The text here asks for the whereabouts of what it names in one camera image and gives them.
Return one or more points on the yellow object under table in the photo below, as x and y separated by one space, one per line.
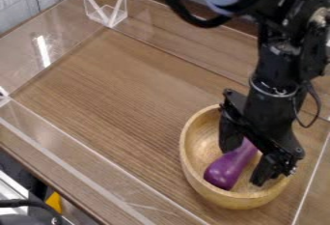
54 202

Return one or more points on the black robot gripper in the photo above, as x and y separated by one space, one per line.
263 116

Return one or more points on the brown wooden bowl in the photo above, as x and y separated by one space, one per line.
200 150

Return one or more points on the purple toy eggplant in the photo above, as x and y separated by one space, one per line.
222 173

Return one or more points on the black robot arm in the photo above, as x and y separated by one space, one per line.
293 57

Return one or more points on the clear acrylic tray wall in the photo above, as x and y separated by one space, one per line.
98 99

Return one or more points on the clear acrylic corner bracket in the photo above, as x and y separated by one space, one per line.
108 15

